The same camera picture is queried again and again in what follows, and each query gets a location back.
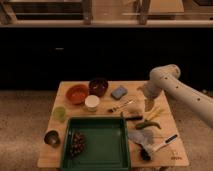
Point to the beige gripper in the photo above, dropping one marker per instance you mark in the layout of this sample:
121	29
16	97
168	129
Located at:
149	104

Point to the yellow banana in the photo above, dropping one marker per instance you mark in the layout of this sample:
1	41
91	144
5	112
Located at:
155	113

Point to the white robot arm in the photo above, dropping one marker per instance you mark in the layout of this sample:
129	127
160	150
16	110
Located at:
167	78

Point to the green plastic tray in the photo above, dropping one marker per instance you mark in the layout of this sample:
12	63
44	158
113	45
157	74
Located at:
106	145

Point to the wooden block brush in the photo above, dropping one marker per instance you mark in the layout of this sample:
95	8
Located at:
132	112

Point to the blue sponge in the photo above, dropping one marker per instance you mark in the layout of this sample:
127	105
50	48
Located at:
118	93

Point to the grey cloth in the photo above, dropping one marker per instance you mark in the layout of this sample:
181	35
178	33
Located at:
143	137

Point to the wooden table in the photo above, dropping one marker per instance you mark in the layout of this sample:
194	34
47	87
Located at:
174	155

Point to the dark maroon bowl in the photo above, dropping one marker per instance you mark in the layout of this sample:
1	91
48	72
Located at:
98	86

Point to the white cup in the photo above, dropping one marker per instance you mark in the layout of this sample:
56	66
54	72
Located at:
92	102

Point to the orange bowl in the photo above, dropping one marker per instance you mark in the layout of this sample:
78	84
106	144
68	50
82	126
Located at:
77	94

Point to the dark grape bunch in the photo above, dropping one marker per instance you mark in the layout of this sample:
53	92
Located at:
77	144

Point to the green cup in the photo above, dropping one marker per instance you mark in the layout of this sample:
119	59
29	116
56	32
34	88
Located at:
59	114

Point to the metal cup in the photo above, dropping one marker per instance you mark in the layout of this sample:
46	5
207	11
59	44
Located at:
52	138

